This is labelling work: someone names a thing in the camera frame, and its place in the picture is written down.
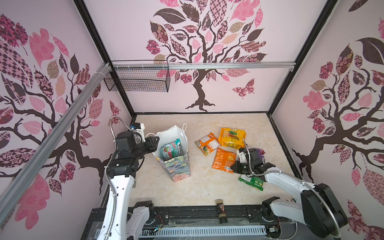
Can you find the black wire basket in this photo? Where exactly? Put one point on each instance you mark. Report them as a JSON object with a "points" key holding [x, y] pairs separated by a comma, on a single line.
{"points": [[139, 76]]}

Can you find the purple snack bag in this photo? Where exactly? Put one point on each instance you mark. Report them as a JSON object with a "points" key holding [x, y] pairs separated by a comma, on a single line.
{"points": [[261, 151]]}

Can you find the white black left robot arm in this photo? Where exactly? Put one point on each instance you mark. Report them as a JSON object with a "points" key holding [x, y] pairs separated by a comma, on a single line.
{"points": [[143, 211]]}

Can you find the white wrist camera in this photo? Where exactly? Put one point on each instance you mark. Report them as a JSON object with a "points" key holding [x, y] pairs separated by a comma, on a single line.
{"points": [[242, 156], [139, 128]]}

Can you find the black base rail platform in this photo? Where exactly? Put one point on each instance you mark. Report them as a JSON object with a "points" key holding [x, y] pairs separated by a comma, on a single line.
{"points": [[207, 216]]}

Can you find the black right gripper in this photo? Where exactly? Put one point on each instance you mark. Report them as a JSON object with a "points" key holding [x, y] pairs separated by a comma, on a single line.
{"points": [[236, 169]]}

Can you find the teal snack bag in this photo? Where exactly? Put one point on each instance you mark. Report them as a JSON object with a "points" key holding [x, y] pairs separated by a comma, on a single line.
{"points": [[171, 150]]}

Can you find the orange chips bag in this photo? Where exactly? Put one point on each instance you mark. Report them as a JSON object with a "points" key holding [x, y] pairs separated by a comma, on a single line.
{"points": [[224, 160]]}

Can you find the aluminium rail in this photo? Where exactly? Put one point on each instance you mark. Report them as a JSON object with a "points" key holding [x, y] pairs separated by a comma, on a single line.
{"points": [[16, 189], [203, 66]]}

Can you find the aluminium rail back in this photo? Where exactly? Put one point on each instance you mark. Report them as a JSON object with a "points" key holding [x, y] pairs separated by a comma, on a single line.
{"points": [[203, 66]]}

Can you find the small brown black bottle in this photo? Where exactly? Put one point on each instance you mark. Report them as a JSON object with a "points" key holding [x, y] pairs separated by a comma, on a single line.
{"points": [[221, 211]]}

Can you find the orange snack bag with label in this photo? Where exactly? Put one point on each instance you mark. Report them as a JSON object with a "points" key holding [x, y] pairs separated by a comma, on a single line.
{"points": [[208, 144]]}

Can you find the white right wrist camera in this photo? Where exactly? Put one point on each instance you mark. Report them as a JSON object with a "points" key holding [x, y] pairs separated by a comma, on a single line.
{"points": [[242, 156]]}

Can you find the floral paper bag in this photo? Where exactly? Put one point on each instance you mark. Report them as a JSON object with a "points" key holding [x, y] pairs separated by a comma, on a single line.
{"points": [[177, 168]]}

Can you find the yellow orange snack bag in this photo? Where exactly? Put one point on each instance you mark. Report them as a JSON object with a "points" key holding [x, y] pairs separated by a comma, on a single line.
{"points": [[232, 138]]}

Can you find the white slotted cable duct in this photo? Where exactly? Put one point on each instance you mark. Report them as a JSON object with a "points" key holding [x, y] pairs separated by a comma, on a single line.
{"points": [[226, 231]]}

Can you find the green white snack bag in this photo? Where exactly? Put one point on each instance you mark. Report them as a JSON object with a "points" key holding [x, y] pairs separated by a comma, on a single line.
{"points": [[254, 182]]}

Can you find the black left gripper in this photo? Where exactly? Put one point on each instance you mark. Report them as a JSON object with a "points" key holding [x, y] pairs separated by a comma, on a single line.
{"points": [[150, 141]]}

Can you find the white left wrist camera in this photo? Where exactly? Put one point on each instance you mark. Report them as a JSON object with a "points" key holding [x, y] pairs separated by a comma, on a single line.
{"points": [[139, 128]]}

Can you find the aluminium rail left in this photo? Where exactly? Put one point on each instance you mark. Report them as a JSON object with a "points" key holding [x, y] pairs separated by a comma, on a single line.
{"points": [[16, 189]]}

